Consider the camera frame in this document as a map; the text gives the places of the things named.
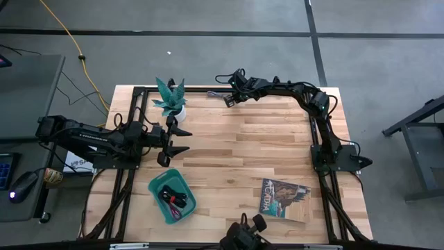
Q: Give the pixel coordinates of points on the black desk foot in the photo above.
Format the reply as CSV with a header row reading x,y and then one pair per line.
x,y
44,217

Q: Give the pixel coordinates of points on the white printed paper sheet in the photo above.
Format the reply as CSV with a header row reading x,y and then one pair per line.
x,y
76,165

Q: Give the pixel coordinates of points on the dark grey raised desk panel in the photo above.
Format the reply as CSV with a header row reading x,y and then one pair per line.
x,y
27,97

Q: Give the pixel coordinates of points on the black aluminium table frame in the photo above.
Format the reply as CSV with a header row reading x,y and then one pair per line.
x,y
208,90

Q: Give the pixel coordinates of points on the black keyboard with blue keys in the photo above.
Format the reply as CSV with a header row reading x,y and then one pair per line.
x,y
5,172

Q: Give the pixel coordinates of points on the silver metal bracket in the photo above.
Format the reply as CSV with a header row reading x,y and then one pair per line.
x,y
322,247
128,246

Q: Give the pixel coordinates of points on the green plant in white pot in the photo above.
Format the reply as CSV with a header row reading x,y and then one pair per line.
x,y
173,100

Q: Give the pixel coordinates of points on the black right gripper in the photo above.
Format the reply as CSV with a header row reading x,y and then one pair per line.
x,y
246,87

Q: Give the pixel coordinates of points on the dark grey desk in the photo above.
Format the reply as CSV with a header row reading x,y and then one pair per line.
x,y
24,212

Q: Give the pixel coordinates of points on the black metal side stand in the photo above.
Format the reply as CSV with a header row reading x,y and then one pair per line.
x,y
419,156

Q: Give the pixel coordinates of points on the device with pink screen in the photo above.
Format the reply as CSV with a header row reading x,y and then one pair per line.
x,y
4,62

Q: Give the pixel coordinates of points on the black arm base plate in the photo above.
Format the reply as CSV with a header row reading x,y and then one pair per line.
x,y
348,158
114,166

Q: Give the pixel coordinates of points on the brown printed can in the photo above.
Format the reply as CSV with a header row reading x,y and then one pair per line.
x,y
52,176

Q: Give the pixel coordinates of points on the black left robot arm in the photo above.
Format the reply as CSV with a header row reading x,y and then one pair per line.
x,y
86,137

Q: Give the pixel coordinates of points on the black computer mouse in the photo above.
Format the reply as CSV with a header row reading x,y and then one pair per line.
x,y
22,185

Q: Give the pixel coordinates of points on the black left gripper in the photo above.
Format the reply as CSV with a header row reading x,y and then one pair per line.
x,y
157,137

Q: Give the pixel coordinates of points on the teal plastic bin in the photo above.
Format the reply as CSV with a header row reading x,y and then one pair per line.
x,y
180,180

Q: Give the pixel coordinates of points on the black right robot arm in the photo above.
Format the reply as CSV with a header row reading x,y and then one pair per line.
x,y
288,88

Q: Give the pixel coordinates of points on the Acadia picture booklet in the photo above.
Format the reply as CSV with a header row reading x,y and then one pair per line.
x,y
277,198

